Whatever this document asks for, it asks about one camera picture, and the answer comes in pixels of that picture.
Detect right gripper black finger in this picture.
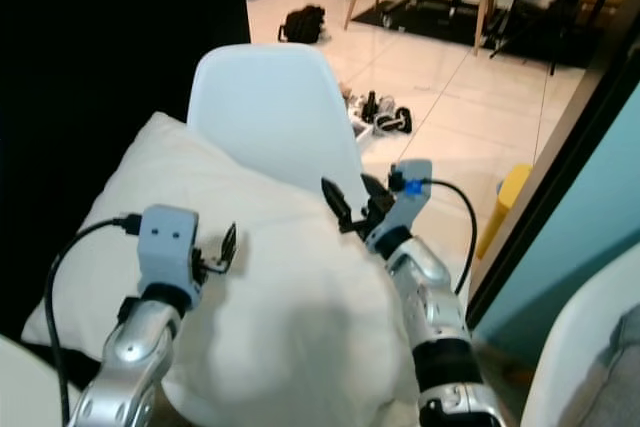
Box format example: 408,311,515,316
359,172,395,214
320,176,355,230

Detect large soft fabric pillow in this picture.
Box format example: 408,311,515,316
22,112,427,427

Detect black and white shoes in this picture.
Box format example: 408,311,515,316
344,89,414,139

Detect yellow plastic object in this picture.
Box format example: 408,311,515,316
474,163,534,261

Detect black bag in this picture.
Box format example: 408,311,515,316
277,4,329,46

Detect black treadmill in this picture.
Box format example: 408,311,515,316
352,0,617,76

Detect grey cushion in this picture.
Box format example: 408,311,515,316
556,331,640,427

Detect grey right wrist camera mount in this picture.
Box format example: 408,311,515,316
364,158,435,254

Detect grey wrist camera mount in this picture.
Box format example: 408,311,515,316
137,204,202,294
364,158,435,254

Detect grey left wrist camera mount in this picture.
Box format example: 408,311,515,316
137,204,202,294

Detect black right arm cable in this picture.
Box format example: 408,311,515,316
418,178,479,296

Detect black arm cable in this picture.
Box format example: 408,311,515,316
44,212,143,426
418,178,479,296

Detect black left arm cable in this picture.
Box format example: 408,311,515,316
44,212,143,426

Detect black door frame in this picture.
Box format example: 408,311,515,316
464,0,640,330

